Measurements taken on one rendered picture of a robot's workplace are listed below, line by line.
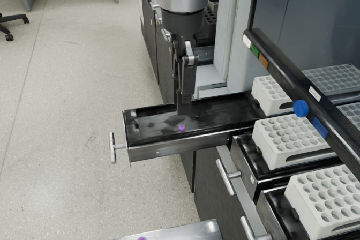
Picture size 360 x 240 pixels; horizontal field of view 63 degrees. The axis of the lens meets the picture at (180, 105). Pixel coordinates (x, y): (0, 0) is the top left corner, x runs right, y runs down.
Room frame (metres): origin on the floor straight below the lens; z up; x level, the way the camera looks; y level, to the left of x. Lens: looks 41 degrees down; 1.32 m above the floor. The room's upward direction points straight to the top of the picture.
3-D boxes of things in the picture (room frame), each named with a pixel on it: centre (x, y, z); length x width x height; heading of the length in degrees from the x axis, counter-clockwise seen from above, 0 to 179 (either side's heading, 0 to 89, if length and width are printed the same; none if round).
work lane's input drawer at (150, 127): (0.58, -0.18, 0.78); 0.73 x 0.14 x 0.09; 104
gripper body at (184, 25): (0.50, 0.00, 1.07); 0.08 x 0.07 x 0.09; 14
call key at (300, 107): (0.38, -0.21, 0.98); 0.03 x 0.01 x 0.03; 14
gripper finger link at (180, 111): (0.48, -0.01, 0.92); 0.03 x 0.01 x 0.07; 104
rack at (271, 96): (0.62, -0.35, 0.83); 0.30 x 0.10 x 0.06; 104
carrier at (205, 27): (0.98, -0.09, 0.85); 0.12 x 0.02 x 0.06; 14
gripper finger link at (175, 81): (0.51, 0.00, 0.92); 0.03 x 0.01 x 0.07; 104
